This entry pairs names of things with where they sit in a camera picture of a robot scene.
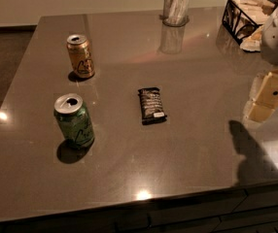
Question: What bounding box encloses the black wire napkin basket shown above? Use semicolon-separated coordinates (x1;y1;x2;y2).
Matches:
223;0;276;45

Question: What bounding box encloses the black snack packet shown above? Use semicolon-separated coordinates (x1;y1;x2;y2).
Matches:
138;87;167;125

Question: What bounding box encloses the clear glass with straws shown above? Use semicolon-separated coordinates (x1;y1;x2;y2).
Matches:
162;0;190;27

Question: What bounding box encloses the green soda can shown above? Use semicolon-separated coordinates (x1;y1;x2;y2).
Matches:
53;93;94;150

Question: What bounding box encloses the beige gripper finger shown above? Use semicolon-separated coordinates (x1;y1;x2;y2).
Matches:
243;68;278;122

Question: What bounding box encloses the orange soda can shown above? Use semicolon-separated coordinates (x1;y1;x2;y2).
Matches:
67;34;95;79

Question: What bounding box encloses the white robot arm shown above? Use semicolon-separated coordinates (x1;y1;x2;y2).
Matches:
244;7;278;122

